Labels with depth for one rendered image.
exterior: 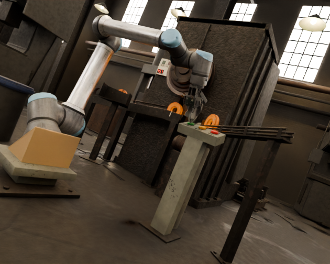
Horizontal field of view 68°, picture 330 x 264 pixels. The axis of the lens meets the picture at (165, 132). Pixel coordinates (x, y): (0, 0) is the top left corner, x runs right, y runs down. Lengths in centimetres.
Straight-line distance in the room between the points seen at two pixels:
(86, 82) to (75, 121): 25
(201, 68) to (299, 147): 700
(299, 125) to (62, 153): 746
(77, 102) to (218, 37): 157
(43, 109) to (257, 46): 182
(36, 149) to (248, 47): 191
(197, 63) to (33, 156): 92
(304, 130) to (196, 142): 702
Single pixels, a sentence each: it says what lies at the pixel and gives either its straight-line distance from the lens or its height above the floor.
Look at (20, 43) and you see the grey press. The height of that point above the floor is 94.
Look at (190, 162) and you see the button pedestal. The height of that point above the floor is 41.
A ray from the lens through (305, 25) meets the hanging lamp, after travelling 759.
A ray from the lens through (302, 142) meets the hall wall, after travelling 813.
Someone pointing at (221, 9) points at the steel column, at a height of 341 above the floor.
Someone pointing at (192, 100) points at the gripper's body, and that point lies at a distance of 127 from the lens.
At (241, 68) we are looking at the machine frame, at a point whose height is 130.
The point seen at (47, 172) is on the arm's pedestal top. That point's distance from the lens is 131.
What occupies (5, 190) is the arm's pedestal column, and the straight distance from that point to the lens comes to 125.
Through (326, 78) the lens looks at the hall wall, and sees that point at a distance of 868.
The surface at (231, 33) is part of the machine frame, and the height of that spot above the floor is 161.
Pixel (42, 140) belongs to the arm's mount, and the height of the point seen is 24.
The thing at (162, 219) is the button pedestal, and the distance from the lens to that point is 137.
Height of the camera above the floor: 50
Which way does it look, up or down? level
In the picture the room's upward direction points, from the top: 23 degrees clockwise
